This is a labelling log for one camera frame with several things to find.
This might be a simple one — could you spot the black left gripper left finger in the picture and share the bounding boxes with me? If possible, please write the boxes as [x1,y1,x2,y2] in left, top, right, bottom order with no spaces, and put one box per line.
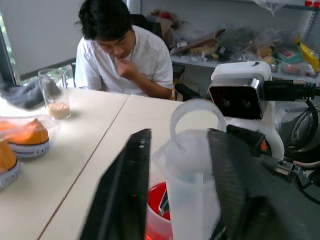
[79,128,153,240]

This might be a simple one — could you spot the white storage shelf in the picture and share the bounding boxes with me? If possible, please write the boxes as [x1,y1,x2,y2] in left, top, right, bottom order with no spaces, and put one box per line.
[169,7,320,79]

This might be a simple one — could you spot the man in white t-shirt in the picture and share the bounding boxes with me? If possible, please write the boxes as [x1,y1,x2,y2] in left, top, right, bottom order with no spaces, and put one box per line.
[73,0,175,101]

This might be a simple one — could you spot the clear cup with red liquid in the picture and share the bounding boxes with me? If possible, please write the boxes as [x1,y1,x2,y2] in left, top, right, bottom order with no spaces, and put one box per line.
[145,143,176,240]

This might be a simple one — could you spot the black camera cable with plug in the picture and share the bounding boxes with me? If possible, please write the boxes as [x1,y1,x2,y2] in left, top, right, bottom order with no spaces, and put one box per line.
[262,79,320,103]

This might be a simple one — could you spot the dried flower bouquet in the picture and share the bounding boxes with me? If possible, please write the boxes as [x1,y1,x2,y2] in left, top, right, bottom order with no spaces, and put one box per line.
[149,8,183,49]

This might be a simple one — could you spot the yellow plastic bag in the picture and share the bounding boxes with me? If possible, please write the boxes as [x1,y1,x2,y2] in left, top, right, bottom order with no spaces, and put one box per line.
[297,41,320,73]

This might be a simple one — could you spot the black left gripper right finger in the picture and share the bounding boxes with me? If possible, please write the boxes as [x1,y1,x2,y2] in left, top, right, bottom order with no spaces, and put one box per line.
[207,128,291,240]

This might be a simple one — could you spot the black office chair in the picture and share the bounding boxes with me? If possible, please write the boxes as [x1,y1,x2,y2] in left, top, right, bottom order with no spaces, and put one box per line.
[129,13,164,41]

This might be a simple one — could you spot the man's bare hand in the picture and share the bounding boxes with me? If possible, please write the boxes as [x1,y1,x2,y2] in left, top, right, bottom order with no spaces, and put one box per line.
[116,57,141,81]

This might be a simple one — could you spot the clear plastic measuring cup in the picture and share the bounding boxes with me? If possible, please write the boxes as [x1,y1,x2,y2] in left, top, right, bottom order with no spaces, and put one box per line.
[164,98,227,240]

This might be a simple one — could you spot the brown wooden board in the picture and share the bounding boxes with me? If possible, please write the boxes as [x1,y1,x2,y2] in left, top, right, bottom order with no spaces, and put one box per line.
[171,28,226,55]

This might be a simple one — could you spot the grey cloth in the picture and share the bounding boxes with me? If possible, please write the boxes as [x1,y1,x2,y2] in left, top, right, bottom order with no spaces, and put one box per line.
[0,76,62,111]

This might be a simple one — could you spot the tall glass with beans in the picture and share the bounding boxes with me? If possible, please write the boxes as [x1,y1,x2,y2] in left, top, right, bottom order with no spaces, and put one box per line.
[37,67,72,121]

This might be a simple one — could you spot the orange canvas sneaker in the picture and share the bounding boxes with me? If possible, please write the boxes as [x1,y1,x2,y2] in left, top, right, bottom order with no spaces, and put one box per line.
[0,139,21,192]
[0,117,50,159]

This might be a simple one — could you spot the black cable with metal connector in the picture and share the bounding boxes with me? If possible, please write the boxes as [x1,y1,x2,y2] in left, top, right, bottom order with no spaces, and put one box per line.
[273,158,320,210]

